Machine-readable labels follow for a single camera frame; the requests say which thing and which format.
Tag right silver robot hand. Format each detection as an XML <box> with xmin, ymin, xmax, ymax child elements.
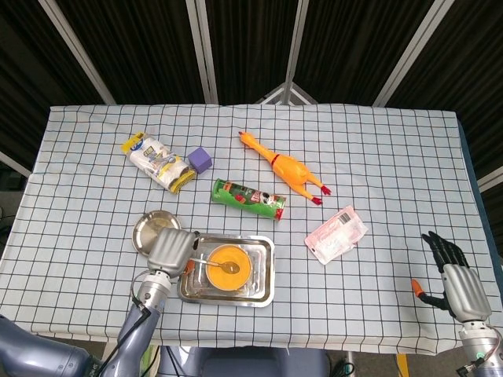
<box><xmin>410</xmin><ymin>230</ymin><xmax>493</xmax><ymax>324</ymax></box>

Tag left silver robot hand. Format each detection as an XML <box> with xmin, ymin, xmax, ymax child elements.
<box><xmin>147</xmin><ymin>227</ymin><xmax>201</xmax><ymax>278</ymax></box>

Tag metal spoon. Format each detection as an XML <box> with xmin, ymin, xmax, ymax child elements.
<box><xmin>186</xmin><ymin>257</ymin><xmax>241</xmax><ymax>275</ymax></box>

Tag white bowl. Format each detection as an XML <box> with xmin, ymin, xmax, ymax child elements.
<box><xmin>204</xmin><ymin>243</ymin><xmax>252</xmax><ymax>292</ymax></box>

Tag orange-yellow powder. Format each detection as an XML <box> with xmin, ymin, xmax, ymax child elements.
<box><xmin>207</xmin><ymin>246</ymin><xmax>251</xmax><ymax>290</ymax></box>

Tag rectangular steel tray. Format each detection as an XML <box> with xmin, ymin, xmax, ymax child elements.
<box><xmin>177</xmin><ymin>232</ymin><xmax>276</xmax><ymax>309</ymax></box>

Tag round steel plate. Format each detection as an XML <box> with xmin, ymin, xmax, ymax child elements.
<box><xmin>132</xmin><ymin>210</ymin><xmax>182</xmax><ymax>256</ymax></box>

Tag pack of white rolls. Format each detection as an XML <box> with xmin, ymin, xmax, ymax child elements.
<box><xmin>120</xmin><ymin>132</ymin><xmax>197</xmax><ymax>194</ymax></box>

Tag green chips can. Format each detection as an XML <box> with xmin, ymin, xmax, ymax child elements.
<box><xmin>211</xmin><ymin>178</ymin><xmax>287</xmax><ymax>221</ymax></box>

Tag purple cube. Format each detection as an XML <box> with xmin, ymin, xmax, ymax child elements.
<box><xmin>186</xmin><ymin>147</ymin><xmax>214</xmax><ymax>175</ymax></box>

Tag blue-grey robot torso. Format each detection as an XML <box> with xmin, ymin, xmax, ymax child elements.
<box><xmin>156</xmin><ymin>345</ymin><xmax>329</xmax><ymax>377</ymax></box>

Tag checkered tablecloth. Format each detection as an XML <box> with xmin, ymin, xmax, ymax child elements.
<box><xmin>0</xmin><ymin>103</ymin><xmax>503</xmax><ymax>357</ymax></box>

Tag orange rubber chicken toy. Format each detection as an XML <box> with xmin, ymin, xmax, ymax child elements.
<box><xmin>237</xmin><ymin>130</ymin><xmax>332</xmax><ymax>206</ymax></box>

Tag pink white pouch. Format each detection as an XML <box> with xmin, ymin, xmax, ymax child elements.
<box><xmin>304</xmin><ymin>205</ymin><xmax>369</xmax><ymax>265</ymax></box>

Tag black folding partition screen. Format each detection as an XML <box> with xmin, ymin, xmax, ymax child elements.
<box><xmin>0</xmin><ymin>0</ymin><xmax>503</xmax><ymax>193</ymax></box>

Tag black plug cable with wires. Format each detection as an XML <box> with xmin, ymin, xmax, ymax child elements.
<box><xmin>102</xmin><ymin>270</ymin><xmax>156</xmax><ymax>377</ymax></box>

